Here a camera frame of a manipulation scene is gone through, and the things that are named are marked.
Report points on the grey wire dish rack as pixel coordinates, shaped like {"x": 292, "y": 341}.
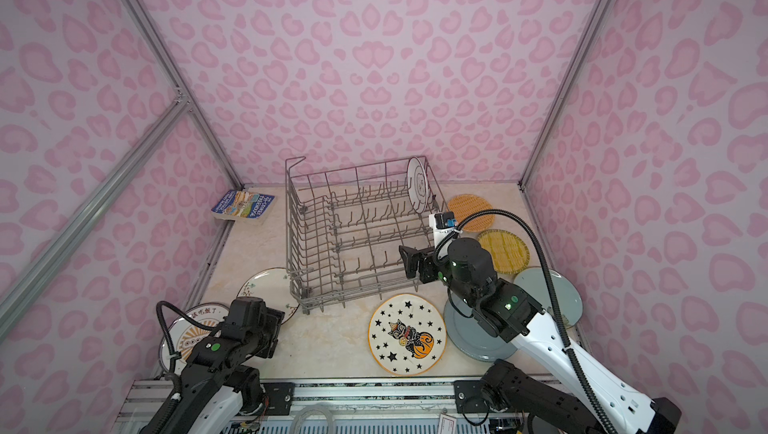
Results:
{"x": 345, "y": 226}

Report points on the grey metal frame post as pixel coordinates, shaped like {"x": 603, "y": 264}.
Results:
{"x": 167, "y": 63}

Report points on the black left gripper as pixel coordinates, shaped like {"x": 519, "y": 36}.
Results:
{"x": 273, "y": 317}

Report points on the grey-blue plate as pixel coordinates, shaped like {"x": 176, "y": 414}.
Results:
{"x": 469, "y": 337}

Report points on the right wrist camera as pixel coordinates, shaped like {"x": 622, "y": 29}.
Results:
{"x": 442, "y": 224}

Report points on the green bamboo woven tray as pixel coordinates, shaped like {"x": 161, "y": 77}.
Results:
{"x": 509, "y": 252}

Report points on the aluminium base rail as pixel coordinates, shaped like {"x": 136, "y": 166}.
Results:
{"x": 381, "y": 405}

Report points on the colourful book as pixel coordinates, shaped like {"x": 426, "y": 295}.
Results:
{"x": 242, "y": 205}

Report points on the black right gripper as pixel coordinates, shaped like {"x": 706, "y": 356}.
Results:
{"x": 428, "y": 259}

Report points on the orange woven round tray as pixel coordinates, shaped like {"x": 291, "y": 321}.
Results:
{"x": 463, "y": 205}

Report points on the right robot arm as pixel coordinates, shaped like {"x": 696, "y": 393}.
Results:
{"x": 593, "y": 399}

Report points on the cream floral plate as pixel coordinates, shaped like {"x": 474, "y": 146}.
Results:
{"x": 273, "y": 285}

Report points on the white plate orange sunburst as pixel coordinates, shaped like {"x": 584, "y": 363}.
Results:
{"x": 185, "y": 335}

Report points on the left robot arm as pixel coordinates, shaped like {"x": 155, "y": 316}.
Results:
{"x": 216, "y": 385}

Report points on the pale green plate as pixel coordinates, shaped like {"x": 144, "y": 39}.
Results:
{"x": 532, "y": 281}

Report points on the cat and stars plate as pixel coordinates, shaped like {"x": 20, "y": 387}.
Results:
{"x": 407, "y": 335}

